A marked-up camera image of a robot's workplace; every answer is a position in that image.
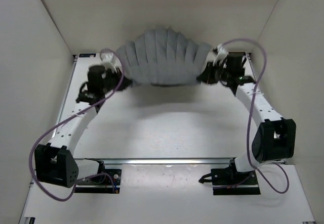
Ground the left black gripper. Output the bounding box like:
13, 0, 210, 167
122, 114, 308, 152
103, 65, 134, 92

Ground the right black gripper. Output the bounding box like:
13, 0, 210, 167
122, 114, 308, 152
196, 62, 231, 87

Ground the grey pleated skirt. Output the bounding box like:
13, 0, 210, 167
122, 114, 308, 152
116, 27, 212, 86

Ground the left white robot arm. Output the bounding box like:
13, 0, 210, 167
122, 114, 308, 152
33, 65, 131, 188

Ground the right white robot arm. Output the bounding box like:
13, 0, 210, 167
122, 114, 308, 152
198, 53, 296, 184

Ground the left blue corner label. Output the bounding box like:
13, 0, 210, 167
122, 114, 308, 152
78, 53, 96, 58

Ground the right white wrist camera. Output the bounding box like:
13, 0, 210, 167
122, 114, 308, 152
212, 44, 228, 65

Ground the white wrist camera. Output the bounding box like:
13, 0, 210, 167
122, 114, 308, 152
212, 44, 228, 65
100, 53, 122, 73

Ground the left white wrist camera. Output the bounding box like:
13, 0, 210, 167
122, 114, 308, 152
100, 53, 122, 73

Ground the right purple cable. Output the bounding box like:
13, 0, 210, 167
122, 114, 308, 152
222, 38, 291, 193

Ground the purple cable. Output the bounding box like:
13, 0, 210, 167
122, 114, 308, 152
29, 48, 126, 202
222, 38, 291, 193

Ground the aluminium front rail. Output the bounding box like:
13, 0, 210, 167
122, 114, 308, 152
75, 157, 236, 166

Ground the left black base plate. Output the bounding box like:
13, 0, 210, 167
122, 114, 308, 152
75, 165, 122, 194

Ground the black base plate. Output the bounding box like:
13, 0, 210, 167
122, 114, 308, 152
198, 166, 261, 196
75, 165, 122, 194

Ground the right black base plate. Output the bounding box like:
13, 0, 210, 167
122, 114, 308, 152
198, 166, 261, 196

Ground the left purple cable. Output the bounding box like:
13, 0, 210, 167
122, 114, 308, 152
29, 48, 126, 202

